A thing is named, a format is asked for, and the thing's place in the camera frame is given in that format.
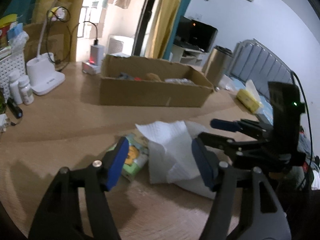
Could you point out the green cartoon tissue pack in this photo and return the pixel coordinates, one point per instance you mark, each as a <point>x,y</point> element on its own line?
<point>137,156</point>

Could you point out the white desk lamp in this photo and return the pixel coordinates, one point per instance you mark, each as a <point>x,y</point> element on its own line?
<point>41,69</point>

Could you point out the teal left curtain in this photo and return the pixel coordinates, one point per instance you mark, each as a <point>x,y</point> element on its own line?
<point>22,8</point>

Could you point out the brown fuzzy soft object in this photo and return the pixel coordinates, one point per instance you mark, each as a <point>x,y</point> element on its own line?
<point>152,77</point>

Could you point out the black computer monitor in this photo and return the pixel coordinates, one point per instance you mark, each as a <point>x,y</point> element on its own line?
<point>195,35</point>

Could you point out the yellow tissue box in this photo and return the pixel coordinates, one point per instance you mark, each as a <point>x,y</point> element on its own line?
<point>249,97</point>

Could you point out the yellow right curtain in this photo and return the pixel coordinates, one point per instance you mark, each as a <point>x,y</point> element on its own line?
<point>161,28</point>

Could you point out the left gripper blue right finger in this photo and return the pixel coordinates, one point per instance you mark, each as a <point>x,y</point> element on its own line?
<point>207,163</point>

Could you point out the teal right curtain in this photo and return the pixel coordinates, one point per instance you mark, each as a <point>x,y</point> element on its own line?
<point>183,4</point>

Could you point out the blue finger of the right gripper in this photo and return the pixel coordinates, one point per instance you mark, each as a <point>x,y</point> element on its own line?
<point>232,126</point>
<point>225,143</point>

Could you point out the cotton swab plastic bag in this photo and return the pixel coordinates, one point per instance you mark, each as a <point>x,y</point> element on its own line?
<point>180,81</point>

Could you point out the white pill bottle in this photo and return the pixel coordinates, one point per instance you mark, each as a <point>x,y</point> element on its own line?
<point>14,88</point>
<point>26,91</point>

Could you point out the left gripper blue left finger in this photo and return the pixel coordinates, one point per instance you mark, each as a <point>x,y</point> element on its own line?
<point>113,163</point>

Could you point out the blue patterned bed sheet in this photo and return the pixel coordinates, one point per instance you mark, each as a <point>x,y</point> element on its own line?
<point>267,112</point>

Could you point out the white computer desk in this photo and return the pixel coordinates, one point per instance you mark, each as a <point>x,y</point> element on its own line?
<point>186,56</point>

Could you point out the grey cloth item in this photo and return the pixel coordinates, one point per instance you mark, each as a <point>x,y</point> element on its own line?
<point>124,76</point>

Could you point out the yellow curtain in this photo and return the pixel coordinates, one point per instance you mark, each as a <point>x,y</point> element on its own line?
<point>53,29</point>
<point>161,28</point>

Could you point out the teal curtain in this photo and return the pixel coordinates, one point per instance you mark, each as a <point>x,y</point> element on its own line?
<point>22,8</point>
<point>183,4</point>

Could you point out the steel travel mug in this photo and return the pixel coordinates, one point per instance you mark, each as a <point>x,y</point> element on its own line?
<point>217,64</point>

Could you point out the brown cardboard box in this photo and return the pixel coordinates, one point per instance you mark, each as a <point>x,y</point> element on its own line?
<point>116,92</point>

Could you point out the yellow left curtain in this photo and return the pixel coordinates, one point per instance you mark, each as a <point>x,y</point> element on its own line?
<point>53,29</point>

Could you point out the black small flashlight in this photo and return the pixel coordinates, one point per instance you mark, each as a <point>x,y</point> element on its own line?
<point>15,109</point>

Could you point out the grey bed headboard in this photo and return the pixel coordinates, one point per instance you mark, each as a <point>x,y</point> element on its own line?
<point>254,61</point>

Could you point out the white power strip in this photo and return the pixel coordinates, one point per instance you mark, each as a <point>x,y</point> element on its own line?
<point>90,69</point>

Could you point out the white perforated basket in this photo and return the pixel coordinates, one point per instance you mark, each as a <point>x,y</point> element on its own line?
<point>9,64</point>

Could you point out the white paper towel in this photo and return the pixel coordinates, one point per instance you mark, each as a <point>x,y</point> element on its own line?
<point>170,155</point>

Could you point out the white phone charger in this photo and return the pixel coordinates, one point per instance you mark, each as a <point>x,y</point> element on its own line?
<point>96,53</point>

